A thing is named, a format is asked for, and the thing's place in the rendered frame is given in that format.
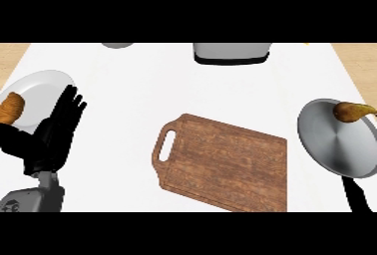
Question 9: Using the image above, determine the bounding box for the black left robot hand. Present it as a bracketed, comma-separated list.
[0, 84, 88, 177]

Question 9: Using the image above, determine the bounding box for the brown wooden cutting board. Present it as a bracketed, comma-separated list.
[152, 113, 288, 213]

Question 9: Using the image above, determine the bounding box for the brown-green pear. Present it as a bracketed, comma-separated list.
[332, 101, 377, 124]

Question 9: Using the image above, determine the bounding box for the brown croissant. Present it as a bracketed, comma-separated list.
[0, 92, 26, 126]

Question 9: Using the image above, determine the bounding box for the white round plate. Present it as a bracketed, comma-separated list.
[0, 69, 77, 135]

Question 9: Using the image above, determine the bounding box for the grey round object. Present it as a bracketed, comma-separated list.
[100, 43, 136, 50]

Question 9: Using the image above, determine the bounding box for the white appliance with black base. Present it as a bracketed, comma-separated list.
[190, 43, 273, 66]

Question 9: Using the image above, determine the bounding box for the grey pan with black handle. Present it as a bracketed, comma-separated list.
[295, 98, 377, 213]

